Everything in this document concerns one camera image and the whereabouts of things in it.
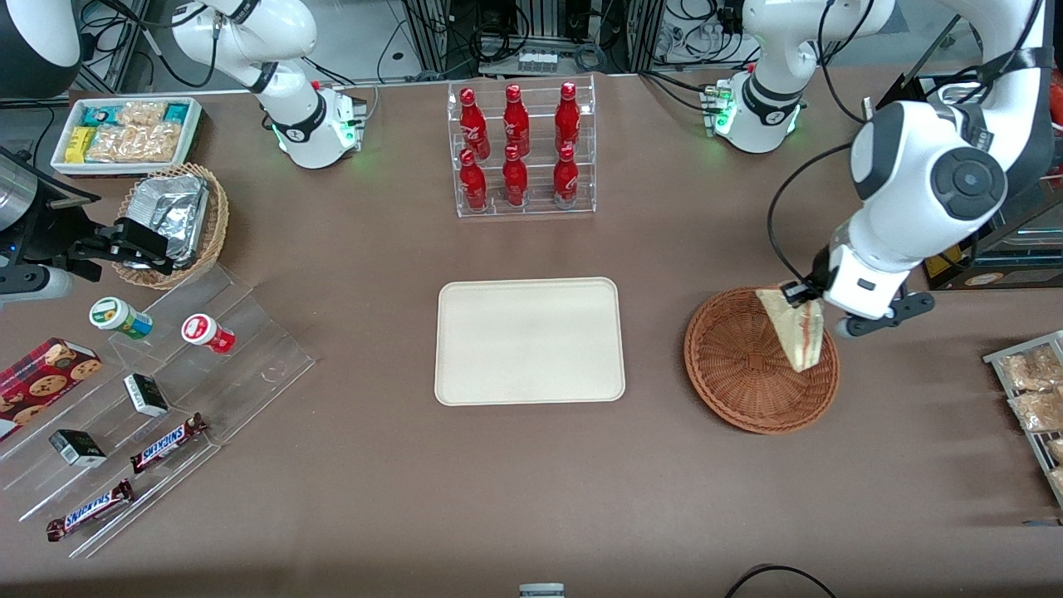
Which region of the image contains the red cola bottle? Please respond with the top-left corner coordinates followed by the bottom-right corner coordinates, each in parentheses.
top-left (459, 87), bottom-right (491, 160)
top-left (555, 81), bottom-right (580, 154)
top-left (502, 145), bottom-right (529, 208)
top-left (459, 148), bottom-right (488, 211)
top-left (553, 144), bottom-right (580, 206)
top-left (502, 84), bottom-right (531, 159)

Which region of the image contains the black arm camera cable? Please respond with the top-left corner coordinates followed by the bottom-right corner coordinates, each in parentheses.
top-left (767, 141), bottom-right (856, 292)

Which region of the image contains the right tray of snacks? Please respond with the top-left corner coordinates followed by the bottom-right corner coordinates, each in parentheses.
top-left (982, 330), bottom-right (1063, 509)

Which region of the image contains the light wicker basket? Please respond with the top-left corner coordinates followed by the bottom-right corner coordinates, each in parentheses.
top-left (110, 162), bottom-right (231, 290)

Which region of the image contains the Snickers chocolate bar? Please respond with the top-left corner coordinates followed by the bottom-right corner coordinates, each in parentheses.
top-left (130, 413), bottom-right (208, 474)
top-left (46, 479), bottom-right (135, 542)

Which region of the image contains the clear acrylic bottle rack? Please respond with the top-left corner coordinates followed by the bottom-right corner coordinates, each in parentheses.
top-left (447, 75), bottom-right (597, 218)

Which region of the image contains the clear acrylic stepped stand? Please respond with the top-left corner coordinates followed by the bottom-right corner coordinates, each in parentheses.
top-left (0, 264), bottom-right (316, 559)

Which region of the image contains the black table cable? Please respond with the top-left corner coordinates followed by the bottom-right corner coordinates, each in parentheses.
top-left (725, 565), bottom-right (838, 598)

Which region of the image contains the clear bag of crackers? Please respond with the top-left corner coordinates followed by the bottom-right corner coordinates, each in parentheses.
top-left (116, 100), bottom-right (169, 128)
top-left (86, 123), bottom-right (184, 164)

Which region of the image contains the triangle sandwich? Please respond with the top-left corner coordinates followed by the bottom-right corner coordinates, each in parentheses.
top-left (754, 287), bottom-right (825, 373)

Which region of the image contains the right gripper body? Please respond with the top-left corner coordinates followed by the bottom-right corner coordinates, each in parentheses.
top-left (42, 208), bottom-right (117, 268)

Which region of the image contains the aluminium frame structure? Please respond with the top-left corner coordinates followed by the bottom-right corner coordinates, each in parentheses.
top-left (415, 0), bottom-right (657, 76)

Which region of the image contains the red lidded jar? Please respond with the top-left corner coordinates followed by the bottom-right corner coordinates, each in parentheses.
top-left (181, 313), bottom-right (236, 355)

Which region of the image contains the foil wrapped package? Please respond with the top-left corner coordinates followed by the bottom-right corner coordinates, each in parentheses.
top-left (145, 212), bottom-right (210, 265)
top-left (126, 174), bottom-right (208, 221)

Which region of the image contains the green labelled white-lid jar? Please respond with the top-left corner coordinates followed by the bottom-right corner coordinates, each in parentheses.
top-left (89, 297), bottom-right (154, 341)

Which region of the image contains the brown round wicker basket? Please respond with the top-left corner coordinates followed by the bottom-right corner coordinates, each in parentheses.
top-left (683, 287), bottom-right (840, 435)

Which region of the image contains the cream plastic tray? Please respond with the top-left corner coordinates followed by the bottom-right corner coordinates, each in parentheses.
top-left (434, 277), bottom-right (626, 407)

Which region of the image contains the small black carton box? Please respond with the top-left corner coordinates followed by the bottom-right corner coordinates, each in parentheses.
top-left (123, 373), bottom-right (169, 418)
top-left (48, 429), bottom-right (109, 468)

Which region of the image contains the white snack container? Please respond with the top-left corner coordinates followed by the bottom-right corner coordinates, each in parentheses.
top-left (50, 96), bottom-right (204, 178)

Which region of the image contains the red chocolate cookie box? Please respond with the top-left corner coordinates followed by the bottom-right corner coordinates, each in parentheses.
top-left (0, 337), bottom-right (103, 443)

